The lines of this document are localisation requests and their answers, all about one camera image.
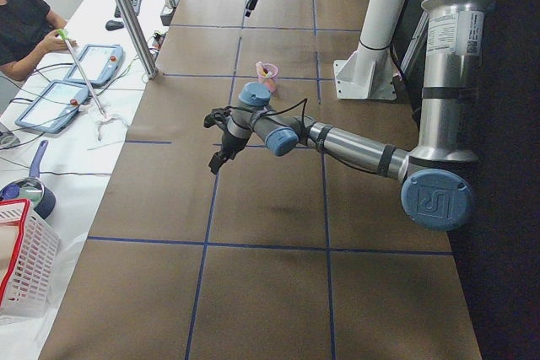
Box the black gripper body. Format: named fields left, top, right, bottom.
left=219, top=132, right=247, bottom=160

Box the black computer mouse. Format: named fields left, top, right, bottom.
left=105, top=20, right=124, bottom=31

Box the far teach pendant tablet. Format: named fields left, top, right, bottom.
left=73, top=44, right=124, bottom=88

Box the teach pendant tablet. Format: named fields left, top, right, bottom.
left=73, top=44, right=124, bottom=88
left=14, top=80, right=89, bottom=134

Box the near teach pendant tablet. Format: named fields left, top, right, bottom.
left=14, top=80, right=89, bottom=134

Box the blue saucepan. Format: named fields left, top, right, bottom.
left=1, top=140, right=57, bottom=219

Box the white red plastic basket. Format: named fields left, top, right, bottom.
left=1, top=199, right=59, bottom=325

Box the person in black shirt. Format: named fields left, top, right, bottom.
left=1, top=0, right=68, bottom=82

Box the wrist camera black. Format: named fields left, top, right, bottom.
left=203, top=108, right=231, bottom=131

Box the aluminium frame post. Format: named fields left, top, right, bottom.
left=115, top=0, right=159, bottom=79

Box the green handled reacher grabber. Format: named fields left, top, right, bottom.
left=56, top=29, right=129, bottom=142

